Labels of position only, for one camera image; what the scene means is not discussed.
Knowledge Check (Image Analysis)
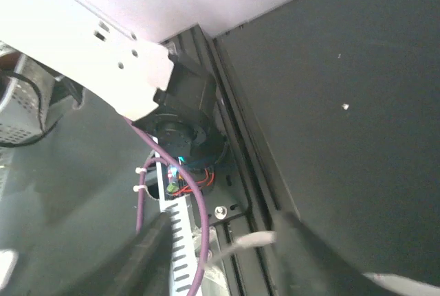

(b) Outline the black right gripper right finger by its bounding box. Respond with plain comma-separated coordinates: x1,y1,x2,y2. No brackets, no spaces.
273,212,378,295

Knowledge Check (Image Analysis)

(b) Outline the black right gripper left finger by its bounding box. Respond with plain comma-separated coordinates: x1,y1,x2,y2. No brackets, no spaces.
68,213,172,295

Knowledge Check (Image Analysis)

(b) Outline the white shoelace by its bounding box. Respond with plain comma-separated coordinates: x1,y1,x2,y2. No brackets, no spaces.
203,231,276,268

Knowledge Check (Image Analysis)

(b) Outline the black canvas sneaker white sole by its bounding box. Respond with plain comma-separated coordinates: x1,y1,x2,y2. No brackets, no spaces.
364,273,440,296

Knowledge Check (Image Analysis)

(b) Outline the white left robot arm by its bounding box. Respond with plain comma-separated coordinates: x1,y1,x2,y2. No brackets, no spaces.
1,0,226,169

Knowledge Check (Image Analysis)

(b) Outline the grey perforated metal box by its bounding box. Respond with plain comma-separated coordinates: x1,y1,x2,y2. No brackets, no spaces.
1,43,63,148

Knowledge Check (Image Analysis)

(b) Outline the light blue slotted cable duct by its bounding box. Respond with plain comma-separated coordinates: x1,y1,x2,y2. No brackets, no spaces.
156,163,197,295

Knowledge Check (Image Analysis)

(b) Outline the black front mounting rail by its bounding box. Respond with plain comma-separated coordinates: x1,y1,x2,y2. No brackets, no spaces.
164,23,303,296

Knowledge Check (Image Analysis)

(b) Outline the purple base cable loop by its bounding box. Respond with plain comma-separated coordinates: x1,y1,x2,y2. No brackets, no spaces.
123,117,210,296

